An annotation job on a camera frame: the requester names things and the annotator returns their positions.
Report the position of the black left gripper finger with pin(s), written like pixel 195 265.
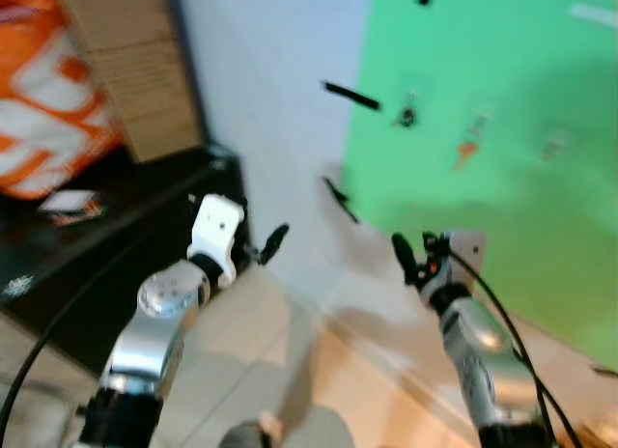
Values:
pixel 275 241

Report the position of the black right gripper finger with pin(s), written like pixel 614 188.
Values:
pixel 404 259
pixel 431 247

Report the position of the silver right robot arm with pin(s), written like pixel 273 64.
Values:
pixel 483 361

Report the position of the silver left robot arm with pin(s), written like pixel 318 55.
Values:
pixel 145 342

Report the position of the black glossy cabinet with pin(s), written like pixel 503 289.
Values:
pixel 116 255

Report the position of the black key fob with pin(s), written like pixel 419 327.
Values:
pixel 407 114

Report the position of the small white orange packet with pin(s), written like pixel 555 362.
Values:
pixel 72 207

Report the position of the brown cardboard box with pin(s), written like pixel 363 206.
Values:
pixel 135 71

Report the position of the orange and white bag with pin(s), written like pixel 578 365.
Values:
pixel 43 100

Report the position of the long white tape strip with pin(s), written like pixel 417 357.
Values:
pixel 594 15

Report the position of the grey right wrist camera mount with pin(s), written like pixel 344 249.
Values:
pixel 468 247

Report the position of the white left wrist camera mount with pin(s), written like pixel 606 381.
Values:
pixel 214 226

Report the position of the clear adhesive wall hook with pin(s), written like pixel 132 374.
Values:
pixel 413 84
pixel 481 122
pixel 553 144

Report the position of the green wall board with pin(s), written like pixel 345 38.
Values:
pixel 521 71

